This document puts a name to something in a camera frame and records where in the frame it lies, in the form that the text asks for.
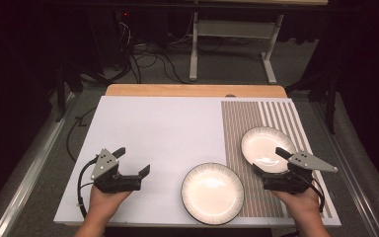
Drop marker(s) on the wooden table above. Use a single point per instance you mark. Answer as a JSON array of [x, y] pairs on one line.
[[194, 90]]

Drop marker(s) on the person's right hand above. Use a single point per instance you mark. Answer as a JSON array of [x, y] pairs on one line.
[[299, 204]]

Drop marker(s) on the black equipment box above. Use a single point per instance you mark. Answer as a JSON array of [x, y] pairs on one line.
[[112, 39]]

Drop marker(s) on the aluminium floor rail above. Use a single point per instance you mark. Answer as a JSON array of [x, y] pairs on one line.
[[29, 177], [348, 177]]

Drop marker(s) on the brown white striped mat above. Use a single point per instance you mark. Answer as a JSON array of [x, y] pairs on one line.
[[243, 121]]

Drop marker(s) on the white plate with dark rim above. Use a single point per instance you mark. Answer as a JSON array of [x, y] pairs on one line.
[[212, 194], [263, 144]]

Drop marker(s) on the white board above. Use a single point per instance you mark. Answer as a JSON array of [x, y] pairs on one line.
[[144, 131]]

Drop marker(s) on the white metal desk frame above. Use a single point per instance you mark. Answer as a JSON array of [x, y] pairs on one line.
[[193, 49]]

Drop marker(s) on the person's left hand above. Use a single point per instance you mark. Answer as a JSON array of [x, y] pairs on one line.
[[107, 202]]

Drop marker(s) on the black stand leg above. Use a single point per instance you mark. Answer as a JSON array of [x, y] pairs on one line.
[[60, 95], [332, 105]]

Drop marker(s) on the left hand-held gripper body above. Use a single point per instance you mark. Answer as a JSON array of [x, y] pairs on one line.
[[115, 184]]

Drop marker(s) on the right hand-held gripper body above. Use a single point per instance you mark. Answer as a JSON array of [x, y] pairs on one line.
[[289, 182]]

